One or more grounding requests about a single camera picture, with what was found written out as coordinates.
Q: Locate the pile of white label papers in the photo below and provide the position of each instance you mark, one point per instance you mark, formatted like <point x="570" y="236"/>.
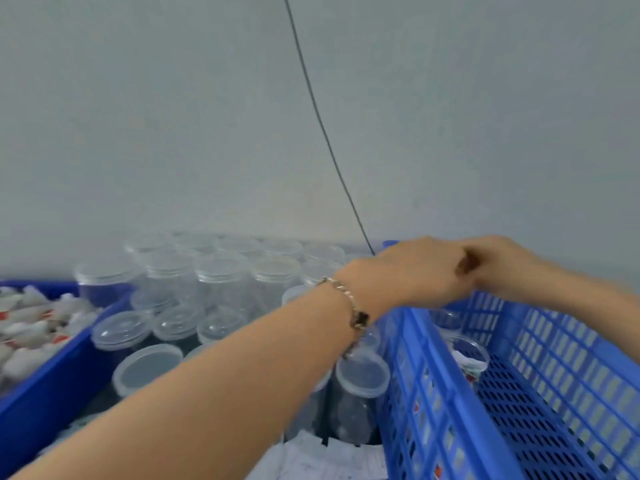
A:
<point x="320" y="460"/>

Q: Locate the person's left hand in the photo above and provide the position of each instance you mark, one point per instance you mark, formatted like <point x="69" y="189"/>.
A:
<point x="410" y="275"/>

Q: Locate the blue plastic tray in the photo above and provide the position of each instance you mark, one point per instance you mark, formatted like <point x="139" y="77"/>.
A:
<point x="40" y="405"/>

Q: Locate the group of lidded jars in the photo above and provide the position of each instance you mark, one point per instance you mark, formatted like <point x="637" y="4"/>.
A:
<point x="200" y="285"/>

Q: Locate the person's right hand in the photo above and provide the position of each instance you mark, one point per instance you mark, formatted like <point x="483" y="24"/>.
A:
<point x="510" y="270"/>

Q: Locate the blue slatted crate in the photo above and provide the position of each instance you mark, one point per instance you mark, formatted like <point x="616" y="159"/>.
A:
<point x="540" y="415"/>

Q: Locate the person's right forearm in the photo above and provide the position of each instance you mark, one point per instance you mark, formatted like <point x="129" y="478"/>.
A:
<point x="600" y="310"/>

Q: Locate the pile of tea bags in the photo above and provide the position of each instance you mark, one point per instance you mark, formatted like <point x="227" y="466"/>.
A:
<point x="40" y="330"/>

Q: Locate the person's left forearm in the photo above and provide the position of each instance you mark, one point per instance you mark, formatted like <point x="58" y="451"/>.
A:
<point x="220" y="395"/>

